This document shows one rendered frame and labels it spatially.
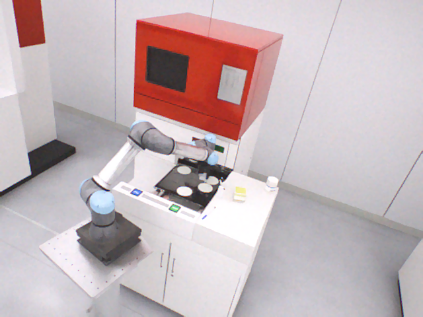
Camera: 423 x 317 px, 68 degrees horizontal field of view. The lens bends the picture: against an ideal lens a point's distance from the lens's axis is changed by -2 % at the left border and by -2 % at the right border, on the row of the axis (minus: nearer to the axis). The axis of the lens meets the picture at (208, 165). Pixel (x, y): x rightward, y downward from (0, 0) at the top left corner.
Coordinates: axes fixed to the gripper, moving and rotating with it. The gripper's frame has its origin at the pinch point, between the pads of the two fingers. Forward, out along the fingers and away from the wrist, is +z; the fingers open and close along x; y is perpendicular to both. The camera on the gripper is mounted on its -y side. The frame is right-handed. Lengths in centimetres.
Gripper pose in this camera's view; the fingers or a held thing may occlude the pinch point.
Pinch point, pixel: (205, 181)
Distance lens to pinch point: 220.2
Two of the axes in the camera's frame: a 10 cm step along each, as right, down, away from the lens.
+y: -9.8, -0.6, -1.8
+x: 1.2, 5.5, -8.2
